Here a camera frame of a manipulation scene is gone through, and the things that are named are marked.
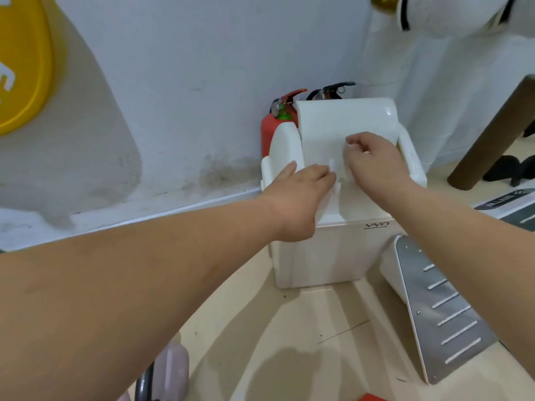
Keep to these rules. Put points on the person's right hand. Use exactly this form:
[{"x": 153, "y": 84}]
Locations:
[{"x": 378, "y": 169}]

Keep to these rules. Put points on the person's left hand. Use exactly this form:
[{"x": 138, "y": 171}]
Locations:
[{"x": 292, "y": 204}]

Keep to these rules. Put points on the person's right fingers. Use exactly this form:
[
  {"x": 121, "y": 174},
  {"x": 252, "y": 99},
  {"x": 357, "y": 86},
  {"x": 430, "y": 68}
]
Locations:
[{"x": 358, "y": 141}]

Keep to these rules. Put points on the person's left thumb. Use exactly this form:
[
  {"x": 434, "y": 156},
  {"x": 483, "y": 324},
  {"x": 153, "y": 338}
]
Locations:
[{"x": 288, "y": 170}]

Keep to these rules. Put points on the person's left forearm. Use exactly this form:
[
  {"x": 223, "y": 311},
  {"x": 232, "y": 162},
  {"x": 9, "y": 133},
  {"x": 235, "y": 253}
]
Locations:
[{"x": 133, "y": 300}]

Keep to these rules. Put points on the person's right forearm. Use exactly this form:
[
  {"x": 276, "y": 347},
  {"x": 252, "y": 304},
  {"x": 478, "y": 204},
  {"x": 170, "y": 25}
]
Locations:
[{"x": 468, "y": 254}]

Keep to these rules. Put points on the red fire extinguisher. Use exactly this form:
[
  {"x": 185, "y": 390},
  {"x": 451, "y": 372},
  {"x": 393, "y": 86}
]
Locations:
[{"x": 269, "y": 129}]

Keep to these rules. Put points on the white dispenser machine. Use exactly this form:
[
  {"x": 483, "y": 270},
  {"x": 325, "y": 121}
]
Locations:
[{"x": 334, "y": 250}]

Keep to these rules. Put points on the white plastic cover sheet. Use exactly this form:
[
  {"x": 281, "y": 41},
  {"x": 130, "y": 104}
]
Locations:
[{"x": 443, "y": 87}]

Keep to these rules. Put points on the brown round table leg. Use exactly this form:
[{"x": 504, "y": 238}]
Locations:
[{"x": 489, "y": 137}]

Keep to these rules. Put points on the black shoe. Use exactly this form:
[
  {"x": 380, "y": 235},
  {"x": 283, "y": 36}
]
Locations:
[{"x": 512, "y": 169}]

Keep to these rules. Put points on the metal ribbed foot plate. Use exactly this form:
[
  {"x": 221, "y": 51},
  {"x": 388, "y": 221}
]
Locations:
[{"x": 443, "y": 313}]

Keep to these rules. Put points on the red object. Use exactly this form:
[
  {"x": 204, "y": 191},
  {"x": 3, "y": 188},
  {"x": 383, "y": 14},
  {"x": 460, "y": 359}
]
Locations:
[{"x": 373, "y": 397}]

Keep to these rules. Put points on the yellow round sign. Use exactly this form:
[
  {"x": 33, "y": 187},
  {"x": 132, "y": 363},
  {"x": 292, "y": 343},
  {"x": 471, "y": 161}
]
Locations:
[{"x": 23, "y": 62}]

